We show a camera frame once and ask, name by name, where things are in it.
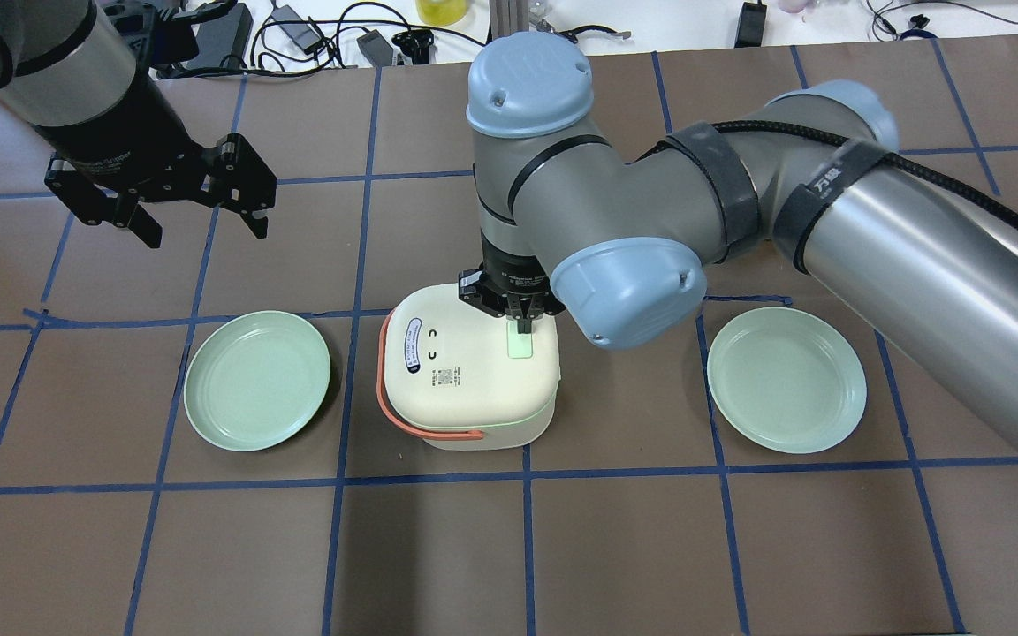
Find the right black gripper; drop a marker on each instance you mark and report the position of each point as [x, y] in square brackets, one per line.
[513, 268]

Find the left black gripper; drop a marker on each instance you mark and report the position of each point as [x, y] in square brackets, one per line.
[116, 119]

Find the white rice cooker orange handle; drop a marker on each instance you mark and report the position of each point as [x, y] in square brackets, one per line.
[463, 380]

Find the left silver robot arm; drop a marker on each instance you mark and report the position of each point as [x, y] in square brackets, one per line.
[78, 73]

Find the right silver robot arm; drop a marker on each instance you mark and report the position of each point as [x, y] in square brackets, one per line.
[567, 225]

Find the black laptop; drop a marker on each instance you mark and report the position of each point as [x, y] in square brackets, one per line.
[221, 45]

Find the black power adapter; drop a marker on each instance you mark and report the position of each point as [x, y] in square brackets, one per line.
[298, 30]

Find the left green plate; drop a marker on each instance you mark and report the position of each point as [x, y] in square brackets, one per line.
[257, 381]

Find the green plate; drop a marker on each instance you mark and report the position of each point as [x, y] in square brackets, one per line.
[257, 381]
[787, 380]

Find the small grey charger block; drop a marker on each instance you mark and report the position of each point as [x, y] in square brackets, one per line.
[376, 49]

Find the right green plate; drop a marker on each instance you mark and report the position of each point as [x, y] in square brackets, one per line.
[787, 380]

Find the yellow cup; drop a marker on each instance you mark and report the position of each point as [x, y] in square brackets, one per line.
[441, 12]

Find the black power brick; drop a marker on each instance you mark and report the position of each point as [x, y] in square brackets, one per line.
[751, 25]

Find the aluminium profile post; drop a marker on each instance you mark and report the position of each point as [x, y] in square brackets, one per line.
[508, 17]

